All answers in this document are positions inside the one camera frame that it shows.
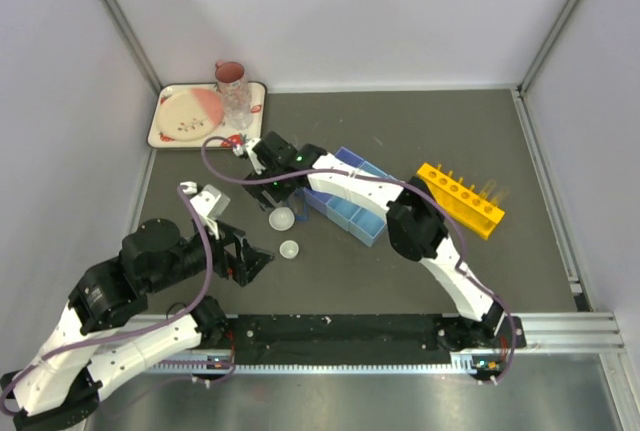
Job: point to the pink mug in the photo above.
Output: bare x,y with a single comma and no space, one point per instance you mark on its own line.
230,77

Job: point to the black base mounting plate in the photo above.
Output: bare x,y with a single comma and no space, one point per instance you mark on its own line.
363,339

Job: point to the blue divided storage bin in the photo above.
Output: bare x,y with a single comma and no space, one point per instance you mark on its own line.
357,221

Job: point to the clear plastic bottle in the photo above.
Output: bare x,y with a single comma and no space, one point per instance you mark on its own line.
236,99

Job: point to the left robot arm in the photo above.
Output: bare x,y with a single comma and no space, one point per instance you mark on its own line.
70,377

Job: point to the strawberry pattern tray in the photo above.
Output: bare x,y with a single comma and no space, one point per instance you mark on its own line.
157,140

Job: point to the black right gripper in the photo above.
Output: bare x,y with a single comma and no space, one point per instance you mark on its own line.
256,191

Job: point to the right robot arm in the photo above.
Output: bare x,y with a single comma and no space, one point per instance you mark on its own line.
415,225

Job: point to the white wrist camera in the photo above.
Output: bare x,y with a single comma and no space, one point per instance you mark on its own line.
208,202
247,151

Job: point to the blue safety glasses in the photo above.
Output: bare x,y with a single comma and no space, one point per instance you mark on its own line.
299,207

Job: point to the aluminium frame rail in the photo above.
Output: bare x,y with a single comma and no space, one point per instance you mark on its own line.
572,333

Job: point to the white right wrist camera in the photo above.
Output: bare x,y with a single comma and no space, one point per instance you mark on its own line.
247,151

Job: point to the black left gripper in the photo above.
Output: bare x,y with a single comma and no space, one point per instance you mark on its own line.
248,264

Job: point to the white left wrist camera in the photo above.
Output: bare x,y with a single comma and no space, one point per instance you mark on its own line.
208,202

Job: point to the small white round cap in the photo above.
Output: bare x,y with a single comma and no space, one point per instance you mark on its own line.
289,249

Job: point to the white round lid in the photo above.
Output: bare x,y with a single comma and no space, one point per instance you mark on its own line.
281,219

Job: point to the yellow test tube rack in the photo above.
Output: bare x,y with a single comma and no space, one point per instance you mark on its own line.
461,201

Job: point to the pink cream plate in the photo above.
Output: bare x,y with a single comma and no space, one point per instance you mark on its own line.
190,115

